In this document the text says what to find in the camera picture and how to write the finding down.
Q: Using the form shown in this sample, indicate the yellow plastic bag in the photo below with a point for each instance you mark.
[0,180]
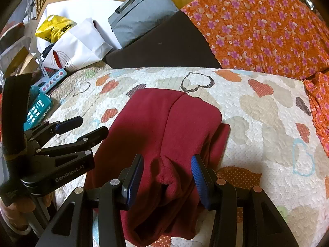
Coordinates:
[53,28]

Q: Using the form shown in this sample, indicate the white box with dots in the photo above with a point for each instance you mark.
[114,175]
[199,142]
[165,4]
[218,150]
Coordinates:
[47,83]

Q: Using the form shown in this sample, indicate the teal box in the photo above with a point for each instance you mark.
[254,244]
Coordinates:
[40,107]

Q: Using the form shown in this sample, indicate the dark red small garment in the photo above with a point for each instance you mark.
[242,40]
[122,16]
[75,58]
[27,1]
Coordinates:
[167,127]

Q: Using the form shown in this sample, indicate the black mattress cushion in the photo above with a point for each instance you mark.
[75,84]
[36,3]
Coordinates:
[175,42]

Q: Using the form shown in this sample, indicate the left hand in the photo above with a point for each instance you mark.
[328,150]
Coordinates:
[14,213]

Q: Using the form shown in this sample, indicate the white paper bag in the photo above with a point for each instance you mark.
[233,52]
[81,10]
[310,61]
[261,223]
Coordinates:
[89,40]

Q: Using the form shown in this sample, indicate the white wire shelf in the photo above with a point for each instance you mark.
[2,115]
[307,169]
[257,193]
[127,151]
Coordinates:
[19,52]

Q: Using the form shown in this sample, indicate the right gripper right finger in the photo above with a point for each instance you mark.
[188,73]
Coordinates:
[263,225]

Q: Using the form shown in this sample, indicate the white quilt with hearts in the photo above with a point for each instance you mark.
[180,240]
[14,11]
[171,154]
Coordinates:
[272,143]

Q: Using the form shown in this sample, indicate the grey storage bag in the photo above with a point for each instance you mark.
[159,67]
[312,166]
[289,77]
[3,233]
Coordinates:
[134,18]

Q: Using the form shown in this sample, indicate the orange floral cloth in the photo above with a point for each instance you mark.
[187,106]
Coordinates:
[279,37]

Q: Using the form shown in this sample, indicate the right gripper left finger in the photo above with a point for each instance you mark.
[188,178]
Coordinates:
[73,223]

